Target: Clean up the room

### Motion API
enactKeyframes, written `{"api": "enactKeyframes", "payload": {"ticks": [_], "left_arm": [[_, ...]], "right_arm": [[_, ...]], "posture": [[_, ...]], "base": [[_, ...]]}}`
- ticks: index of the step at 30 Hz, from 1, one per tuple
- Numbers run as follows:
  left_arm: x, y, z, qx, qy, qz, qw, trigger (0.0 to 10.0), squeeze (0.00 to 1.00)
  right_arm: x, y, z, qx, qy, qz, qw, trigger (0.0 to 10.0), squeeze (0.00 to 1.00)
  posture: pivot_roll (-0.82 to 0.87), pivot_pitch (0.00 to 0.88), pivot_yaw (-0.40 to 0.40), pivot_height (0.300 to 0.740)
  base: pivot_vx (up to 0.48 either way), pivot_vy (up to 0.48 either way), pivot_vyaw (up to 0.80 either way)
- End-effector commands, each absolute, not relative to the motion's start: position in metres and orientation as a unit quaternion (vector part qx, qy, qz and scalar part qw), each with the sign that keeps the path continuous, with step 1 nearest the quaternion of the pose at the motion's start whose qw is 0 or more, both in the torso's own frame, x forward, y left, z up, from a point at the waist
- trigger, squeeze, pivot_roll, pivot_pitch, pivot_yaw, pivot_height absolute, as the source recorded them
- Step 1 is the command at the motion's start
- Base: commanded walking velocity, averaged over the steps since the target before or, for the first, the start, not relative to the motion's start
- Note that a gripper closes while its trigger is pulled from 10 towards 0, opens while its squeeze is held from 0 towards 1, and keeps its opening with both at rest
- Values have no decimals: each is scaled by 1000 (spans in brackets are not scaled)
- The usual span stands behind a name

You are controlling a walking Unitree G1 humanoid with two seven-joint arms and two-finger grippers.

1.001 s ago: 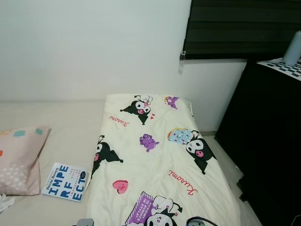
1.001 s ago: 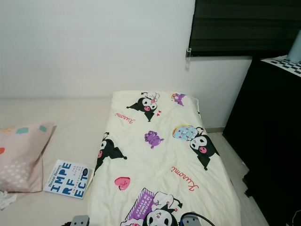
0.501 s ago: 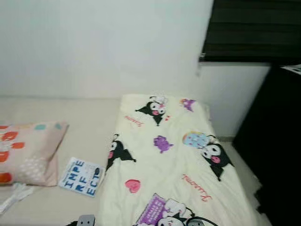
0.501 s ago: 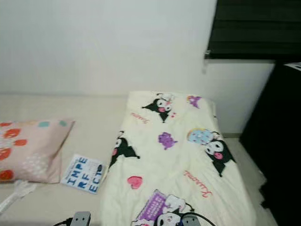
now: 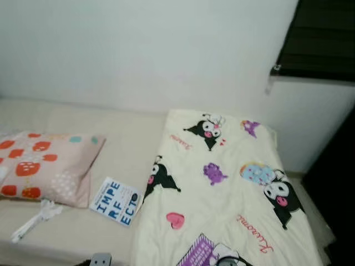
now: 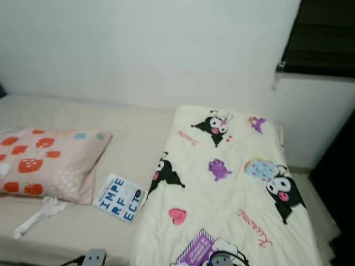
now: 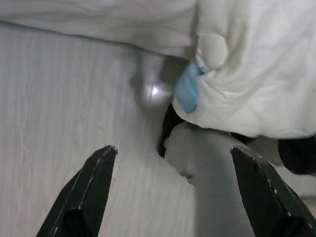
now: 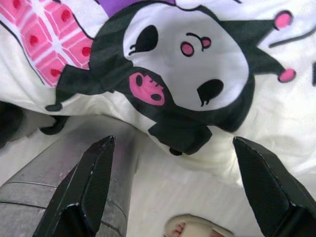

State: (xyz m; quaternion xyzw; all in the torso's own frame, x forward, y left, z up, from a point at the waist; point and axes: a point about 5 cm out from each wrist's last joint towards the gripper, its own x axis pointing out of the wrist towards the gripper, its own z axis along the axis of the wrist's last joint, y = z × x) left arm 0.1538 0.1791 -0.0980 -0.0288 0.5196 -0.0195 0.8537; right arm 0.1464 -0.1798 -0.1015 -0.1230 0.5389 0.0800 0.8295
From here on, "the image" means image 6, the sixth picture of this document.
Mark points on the pink pillow with orange patches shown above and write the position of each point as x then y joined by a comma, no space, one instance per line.
55,163

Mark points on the cream cartoon print quilt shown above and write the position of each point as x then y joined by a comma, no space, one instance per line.
222,194

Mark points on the white crumpled paper roll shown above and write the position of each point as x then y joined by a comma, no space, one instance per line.
41,213

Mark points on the white book with blue letters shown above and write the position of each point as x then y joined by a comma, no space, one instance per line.
117,198

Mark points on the clear blind pull wand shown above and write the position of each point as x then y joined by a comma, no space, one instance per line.
276,78

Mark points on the dark window blind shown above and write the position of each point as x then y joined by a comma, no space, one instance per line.
321,39

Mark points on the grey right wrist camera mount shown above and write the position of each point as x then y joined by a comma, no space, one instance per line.
226,260

